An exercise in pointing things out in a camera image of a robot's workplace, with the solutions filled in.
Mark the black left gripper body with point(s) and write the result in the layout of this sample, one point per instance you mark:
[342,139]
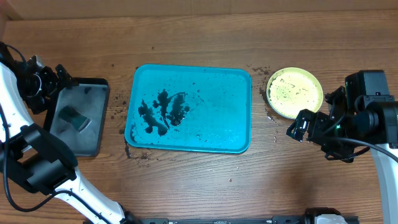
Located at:
[35,88]

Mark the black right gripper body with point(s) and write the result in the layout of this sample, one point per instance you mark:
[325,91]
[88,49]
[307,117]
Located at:
[340,137]

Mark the teal grey sponge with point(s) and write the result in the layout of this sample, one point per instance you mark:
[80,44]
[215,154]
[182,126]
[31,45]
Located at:
[76,119]

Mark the yellow green speckled plate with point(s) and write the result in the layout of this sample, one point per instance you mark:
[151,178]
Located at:
[291,90]

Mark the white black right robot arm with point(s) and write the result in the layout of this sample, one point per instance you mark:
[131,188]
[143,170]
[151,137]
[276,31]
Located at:
[353,127]

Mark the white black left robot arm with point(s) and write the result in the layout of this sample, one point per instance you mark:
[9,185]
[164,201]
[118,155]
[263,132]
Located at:
[34,158]

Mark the teal plastic tray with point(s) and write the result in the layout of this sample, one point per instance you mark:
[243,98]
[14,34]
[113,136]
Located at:
[183,108]

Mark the black rectangular water bin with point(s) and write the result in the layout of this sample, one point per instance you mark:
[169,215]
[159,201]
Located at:
[90,98]

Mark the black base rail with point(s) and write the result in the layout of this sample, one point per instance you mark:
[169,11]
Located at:
[318,215]

